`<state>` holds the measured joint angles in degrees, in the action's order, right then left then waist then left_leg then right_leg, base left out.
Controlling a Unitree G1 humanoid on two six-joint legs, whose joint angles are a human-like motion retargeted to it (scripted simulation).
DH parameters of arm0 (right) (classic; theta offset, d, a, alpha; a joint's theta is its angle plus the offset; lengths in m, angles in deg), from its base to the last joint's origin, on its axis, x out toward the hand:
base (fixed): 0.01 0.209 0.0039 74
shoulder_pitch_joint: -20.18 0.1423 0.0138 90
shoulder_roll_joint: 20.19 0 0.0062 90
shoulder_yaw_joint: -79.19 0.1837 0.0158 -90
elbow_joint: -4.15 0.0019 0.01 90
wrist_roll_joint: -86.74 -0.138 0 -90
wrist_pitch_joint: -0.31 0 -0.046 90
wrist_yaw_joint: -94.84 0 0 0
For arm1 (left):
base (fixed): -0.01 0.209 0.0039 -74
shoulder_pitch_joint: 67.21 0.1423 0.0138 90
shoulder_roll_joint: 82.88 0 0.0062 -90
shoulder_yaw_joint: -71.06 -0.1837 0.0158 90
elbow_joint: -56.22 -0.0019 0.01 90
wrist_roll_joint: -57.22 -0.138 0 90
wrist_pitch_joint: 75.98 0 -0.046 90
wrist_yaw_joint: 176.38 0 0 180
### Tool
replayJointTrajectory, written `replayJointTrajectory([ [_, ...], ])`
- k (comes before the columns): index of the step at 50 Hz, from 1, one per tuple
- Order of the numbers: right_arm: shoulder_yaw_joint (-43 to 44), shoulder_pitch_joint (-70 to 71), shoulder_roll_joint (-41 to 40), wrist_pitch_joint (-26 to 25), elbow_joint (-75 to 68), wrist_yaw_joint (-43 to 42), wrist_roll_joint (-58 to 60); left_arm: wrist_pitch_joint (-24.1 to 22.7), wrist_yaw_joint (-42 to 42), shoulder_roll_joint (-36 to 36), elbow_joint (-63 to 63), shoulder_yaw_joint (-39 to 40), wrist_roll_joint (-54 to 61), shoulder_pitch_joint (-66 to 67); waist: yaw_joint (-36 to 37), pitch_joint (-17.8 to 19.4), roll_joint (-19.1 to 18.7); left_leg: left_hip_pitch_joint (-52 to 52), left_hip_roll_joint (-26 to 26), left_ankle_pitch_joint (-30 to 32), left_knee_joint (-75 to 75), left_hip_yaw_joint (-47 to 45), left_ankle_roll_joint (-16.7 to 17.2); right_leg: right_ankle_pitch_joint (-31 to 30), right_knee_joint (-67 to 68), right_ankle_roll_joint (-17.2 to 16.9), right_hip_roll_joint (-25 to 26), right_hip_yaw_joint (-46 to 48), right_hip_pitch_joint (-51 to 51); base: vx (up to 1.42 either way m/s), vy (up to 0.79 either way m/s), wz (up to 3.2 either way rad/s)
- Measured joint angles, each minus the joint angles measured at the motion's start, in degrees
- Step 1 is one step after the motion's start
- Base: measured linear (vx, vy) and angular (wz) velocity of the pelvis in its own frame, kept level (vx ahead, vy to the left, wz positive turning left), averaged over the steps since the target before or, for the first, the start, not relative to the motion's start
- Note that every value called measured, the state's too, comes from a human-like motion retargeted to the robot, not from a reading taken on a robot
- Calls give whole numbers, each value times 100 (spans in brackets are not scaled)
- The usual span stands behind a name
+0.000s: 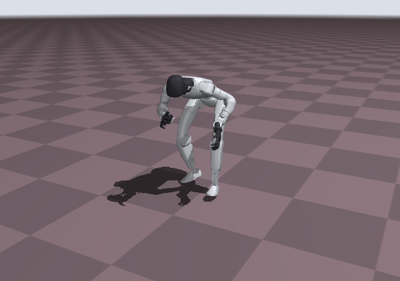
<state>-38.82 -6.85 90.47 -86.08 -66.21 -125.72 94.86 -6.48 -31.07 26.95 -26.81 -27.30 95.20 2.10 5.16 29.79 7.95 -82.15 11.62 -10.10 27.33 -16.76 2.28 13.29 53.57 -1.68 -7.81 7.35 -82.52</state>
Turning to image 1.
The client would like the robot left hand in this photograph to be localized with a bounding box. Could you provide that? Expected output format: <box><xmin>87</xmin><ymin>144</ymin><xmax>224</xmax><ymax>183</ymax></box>
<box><xmin>211</xmin><ymin>122</ymin><xmax>223</xmax><ymax>150</ymax></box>

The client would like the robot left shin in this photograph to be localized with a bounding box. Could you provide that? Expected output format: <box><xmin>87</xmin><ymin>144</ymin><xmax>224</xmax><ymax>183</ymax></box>
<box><xmin>211</xmin><ymin>140</ymin><xmax>224</xmax><ymax>187</ymax></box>

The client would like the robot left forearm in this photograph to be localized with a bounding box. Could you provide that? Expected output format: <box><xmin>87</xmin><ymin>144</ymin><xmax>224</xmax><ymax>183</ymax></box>
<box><xmin>213</xmin><ymin>98</ymin><xmax>236</xmax><ymax>128</ymax></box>

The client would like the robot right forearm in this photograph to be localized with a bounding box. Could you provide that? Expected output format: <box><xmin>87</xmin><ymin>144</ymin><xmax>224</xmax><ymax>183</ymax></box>
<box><xmin>157</xmin><ymin>105</ymin><xmax>174</xmax><ymax>124</ymax></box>

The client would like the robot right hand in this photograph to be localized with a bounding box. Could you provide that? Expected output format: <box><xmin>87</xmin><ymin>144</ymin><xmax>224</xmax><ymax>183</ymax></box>
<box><xmin>160</xmin><ymin>112</ymin><xmax>173</xmax><ymax>129</ymax></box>

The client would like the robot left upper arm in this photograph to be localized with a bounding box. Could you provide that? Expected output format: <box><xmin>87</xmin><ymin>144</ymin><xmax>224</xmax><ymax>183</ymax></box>
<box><xmin>199</xmin><ymin>82</ymin><xmax>235</xmax><ymax>106</ymax></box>

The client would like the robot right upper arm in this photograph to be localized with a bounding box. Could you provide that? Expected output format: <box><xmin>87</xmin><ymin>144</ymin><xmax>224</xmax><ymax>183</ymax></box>
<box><xmin>159</xmin><ymin>85</ymin><xmax>171</xmax><ymax>110</ymax></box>

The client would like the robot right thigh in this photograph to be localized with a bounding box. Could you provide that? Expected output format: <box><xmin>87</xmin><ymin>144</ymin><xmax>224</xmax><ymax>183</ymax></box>
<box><xmin>177</xmin><ymin>99</ymin><xmax>205</xmax><ymax>145</ymax></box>

